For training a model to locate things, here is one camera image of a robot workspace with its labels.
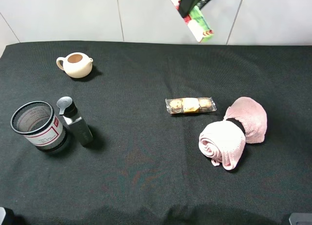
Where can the green candy stick box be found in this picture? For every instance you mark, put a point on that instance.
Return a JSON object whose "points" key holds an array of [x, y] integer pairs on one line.
{"points": [[196, 23]]}

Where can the gold chocolate ball pack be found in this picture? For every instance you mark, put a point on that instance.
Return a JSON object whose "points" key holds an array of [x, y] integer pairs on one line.
{"points": [[190, 105]]}

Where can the beige ceramic teapot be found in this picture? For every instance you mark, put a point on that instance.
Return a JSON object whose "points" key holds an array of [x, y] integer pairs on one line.
{"points": [[76, 65]]}

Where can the pink rolled towel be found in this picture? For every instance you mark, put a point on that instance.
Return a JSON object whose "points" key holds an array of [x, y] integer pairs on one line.
{"points": [[245, 121]]}

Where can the dark grey pump bottle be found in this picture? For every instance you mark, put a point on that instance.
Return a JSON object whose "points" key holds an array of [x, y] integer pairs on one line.
{"points": [[76, 123]]}

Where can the black tablecloth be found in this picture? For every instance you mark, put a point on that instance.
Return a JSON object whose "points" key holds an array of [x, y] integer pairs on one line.
{"points": [[144, 166]]}

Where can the black mesh pen cup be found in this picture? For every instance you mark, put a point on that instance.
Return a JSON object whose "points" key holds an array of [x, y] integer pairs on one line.
{"points": [[37, 122]]}

